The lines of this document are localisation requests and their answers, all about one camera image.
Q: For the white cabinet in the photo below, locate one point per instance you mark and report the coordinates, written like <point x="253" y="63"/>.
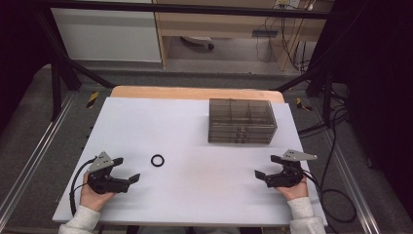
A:
<point x="107" y="35"/>

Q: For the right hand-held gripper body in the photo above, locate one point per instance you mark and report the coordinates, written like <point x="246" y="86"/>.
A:
<point x="290" y="175"/>

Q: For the black power strip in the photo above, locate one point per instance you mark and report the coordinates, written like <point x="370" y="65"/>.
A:
<point x="265" y="33"/>

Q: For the smoky clear drawer organizer box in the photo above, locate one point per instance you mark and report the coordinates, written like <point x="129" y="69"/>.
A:
<point x="242" y="117"/>

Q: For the white foam board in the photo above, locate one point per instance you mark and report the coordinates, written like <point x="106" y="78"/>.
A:
<point x="188" y="188"/>

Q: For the aluminium rail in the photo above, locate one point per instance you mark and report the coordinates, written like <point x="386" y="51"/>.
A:
<point x="354" y="188"/>
<point x="39" y="149"/>

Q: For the light wooden desk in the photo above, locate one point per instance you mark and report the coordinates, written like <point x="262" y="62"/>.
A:
<point x="227" y="26"/>

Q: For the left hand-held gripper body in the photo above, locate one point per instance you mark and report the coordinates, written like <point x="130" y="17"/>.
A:
<point x="104" y="183"/>

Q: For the person's left hand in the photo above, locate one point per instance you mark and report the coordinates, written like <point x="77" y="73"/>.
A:
<point x="92" y="200"/>

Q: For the office chair base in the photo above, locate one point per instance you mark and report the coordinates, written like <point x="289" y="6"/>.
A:
<point x="198" y="40"/>

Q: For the black metal frame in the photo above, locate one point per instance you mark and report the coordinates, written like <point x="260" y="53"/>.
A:
<point x="56" y="87"/>

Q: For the wooden table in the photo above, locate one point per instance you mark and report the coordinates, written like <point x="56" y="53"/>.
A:
<point x="195" y="92"/>

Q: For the yellow black striped tape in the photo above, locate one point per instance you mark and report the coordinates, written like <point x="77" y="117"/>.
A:
<point x="92" y="99"/>
<point x="302" y="104"/>

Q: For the person's right hand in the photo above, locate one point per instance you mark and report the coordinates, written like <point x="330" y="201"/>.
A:
<point x="295" y="192"/>

